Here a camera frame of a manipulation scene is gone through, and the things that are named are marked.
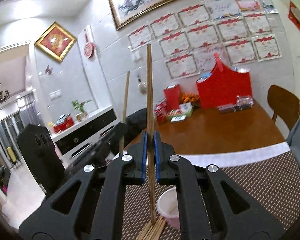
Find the small potted plant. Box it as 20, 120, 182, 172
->
71, 100, 91, 122

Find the white small device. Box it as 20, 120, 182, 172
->
171, 115, 187, 122

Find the white sideboard cabinet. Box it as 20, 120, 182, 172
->
51, 106, 120, 168

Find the pink cylindrical cup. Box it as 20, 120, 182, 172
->
157, 187, 180, 230

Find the red felt bag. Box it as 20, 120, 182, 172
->
196, 53, 253, 109

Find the brown polka dot placemat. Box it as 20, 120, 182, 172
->
99, 151, 300, 240

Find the packaged snack bag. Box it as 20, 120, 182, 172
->
217, 96, 254, 113

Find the orange snack packet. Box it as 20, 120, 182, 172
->
180, 93, 199, 104

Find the green flat box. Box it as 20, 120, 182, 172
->
166, 102, 193, 120

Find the brown wooden chair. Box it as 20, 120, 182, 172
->
267, 85, 300, 130

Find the black jacket on chair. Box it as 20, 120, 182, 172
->
110, 108, 147, 155

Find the wooden chopstick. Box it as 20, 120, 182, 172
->
147, 43, 156, 225
119, 71, 130, 156

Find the red round wall ornament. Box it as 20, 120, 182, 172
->
84, 28, 94, 59

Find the red tall box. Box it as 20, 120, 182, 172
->
164, 84, 181, 111

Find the wooden chopsticks pile on mat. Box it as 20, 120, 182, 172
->
136, 216, 166, 240

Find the red container on cabinet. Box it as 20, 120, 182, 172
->
48, 114, 75, 134

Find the red diamond door decoration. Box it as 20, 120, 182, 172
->
288, 1, 300, 31

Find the red soda can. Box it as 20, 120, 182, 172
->
154, 99, 167, 124

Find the hanging scrub brush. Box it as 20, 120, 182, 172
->
137, 74, 147, 95

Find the gold framed red picture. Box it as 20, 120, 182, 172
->
34, 22, 77, 63

